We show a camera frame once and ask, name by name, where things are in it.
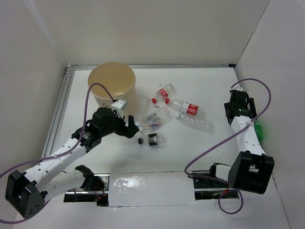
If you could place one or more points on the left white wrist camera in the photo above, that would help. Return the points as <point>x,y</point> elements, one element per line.
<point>118,107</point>

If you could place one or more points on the black label plastic bottle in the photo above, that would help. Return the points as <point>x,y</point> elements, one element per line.
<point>152,140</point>

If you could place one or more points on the clear ribbed bottle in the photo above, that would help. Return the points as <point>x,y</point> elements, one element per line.
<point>203,125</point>

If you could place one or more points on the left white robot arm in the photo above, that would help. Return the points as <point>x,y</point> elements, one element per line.
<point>29,191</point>

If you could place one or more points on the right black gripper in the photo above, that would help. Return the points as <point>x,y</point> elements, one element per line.
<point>252,106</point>

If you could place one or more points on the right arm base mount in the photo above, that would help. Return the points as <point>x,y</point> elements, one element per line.
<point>205,189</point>

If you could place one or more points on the small red label bottle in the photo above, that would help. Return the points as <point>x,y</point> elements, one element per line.
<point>164,93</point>

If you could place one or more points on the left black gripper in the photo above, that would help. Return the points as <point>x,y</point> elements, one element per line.
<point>132,129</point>

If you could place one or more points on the white tape sheet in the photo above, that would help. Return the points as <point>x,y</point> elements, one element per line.
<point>150,189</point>

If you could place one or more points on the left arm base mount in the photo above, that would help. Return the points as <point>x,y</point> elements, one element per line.
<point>96,193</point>

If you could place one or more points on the aluminium frame rail left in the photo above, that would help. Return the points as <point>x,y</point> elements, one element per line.
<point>59,112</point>

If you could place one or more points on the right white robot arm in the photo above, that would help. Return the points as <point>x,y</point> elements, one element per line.
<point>252,169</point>

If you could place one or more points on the aluminium frame rail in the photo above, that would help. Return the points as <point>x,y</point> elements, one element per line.
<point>156,66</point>
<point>59,112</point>

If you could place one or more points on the aluminium frame rail back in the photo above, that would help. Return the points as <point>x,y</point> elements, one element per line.
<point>156,66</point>

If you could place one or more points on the green plastic bottle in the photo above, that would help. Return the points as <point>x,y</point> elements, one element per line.
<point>258,130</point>

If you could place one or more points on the blue label clear bottle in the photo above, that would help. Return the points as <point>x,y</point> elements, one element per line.
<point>156,119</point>

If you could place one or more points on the tan round paper bin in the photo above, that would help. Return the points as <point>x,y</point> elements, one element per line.
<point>119,79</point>

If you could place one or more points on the long red label bottle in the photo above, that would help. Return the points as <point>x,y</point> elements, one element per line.
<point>185,107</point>

